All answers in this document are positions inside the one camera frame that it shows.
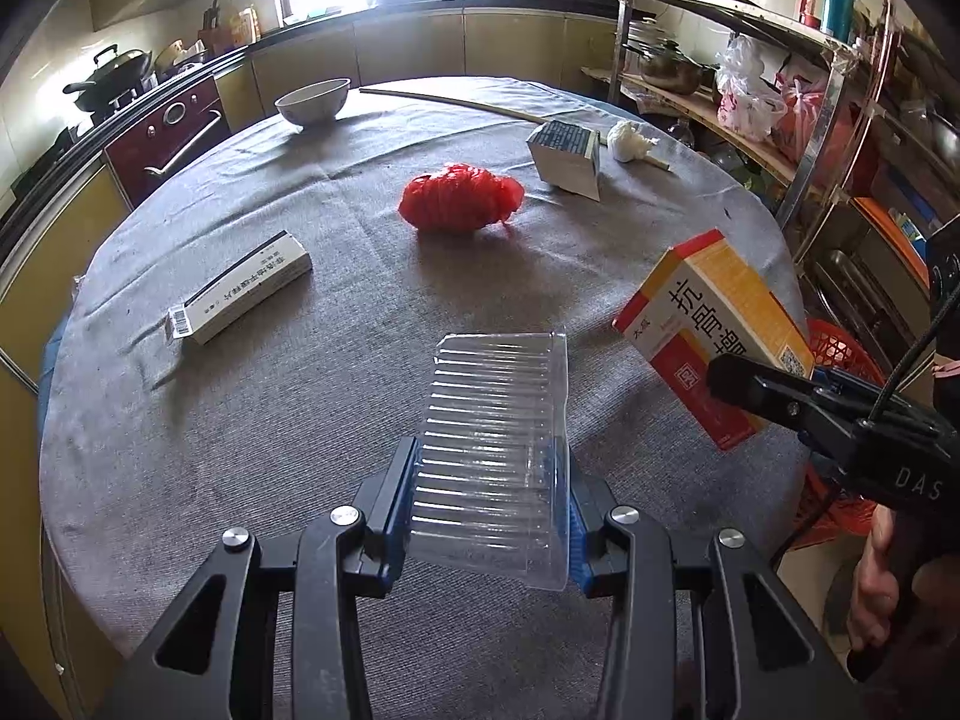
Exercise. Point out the white and pink plastic bag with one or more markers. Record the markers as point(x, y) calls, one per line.
point(746, 101)

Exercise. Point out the red mesh basket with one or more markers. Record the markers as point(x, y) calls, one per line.
point(847, 360)

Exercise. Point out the steel pot with lid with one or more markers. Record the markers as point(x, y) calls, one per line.
point(671, 71)

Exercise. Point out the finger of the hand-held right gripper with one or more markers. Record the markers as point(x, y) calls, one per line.
point(831, 380)
point(757, 386)

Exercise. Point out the white garlic bulb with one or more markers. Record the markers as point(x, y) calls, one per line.
point(626, 141)

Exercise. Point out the red bottle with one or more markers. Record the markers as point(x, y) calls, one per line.
point(811, 7)

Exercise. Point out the yellow food packet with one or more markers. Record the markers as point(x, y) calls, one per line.
point(244, 26)

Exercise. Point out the white ceramic bowl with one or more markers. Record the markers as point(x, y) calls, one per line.
point(311, 105)

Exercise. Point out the red crumpled plastic bag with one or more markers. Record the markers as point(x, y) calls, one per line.
point(461, 199)

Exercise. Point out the stack of white plates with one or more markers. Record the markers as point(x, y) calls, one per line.
point(652, 34)

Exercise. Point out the long thin wooden stick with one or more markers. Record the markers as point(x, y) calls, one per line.
point(450, 99)

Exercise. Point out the dark red built-in oven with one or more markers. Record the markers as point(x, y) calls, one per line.
point(169, 135)

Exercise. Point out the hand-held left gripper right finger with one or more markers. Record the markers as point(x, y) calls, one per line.
point(577, 540)

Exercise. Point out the teal thermos bottle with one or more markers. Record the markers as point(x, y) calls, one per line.
point(838, 4)

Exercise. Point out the black wok with lid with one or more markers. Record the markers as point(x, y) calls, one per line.
point(109, 75)

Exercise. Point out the long white medicine box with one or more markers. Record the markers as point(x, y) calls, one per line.
point(240, 289)

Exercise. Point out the red and yellow medicine box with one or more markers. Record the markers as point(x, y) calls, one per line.
point(712, 307)

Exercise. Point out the black gas stove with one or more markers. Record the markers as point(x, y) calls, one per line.
point(124, 103)

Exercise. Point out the metal storage rack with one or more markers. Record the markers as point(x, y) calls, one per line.
point(821, 139)

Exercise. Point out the person's right hand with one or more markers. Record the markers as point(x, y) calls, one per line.
point(874, 585)

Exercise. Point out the pile of small dishes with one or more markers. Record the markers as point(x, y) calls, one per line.
point(180, 56)

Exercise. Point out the small white and blue box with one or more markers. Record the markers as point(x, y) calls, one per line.
point(566, 161)

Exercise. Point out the red plastic shopping bag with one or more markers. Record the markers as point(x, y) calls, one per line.
point(806, 120)

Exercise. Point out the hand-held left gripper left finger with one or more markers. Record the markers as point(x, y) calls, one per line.
point(400, 532)

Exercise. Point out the clear plastic tray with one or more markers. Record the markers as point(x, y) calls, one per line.
point(487, 450)

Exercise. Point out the blue table cover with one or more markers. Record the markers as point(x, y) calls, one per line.
point(49, 349)

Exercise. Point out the yellow lower kitchen cabinets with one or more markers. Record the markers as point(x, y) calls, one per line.
point(409, 45)

